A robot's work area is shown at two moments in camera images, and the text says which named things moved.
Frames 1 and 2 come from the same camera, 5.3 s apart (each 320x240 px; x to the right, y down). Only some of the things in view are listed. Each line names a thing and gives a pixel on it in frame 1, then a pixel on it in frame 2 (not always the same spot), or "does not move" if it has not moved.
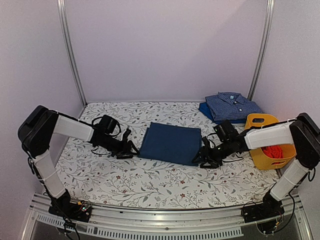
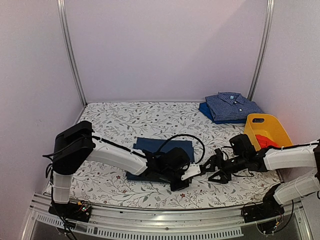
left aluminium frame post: [69, 49] does not move
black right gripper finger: [214, 165] → [224, 177]
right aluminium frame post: [268, 27] does not move
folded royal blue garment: [203, 109] does not move
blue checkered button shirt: [229, 106] does not move
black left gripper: [126, 150] → [176, 187]
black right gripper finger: [199, 157] → [213, 161]
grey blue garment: [178, 144] → [158, 146]
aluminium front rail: [108, 223] does not move
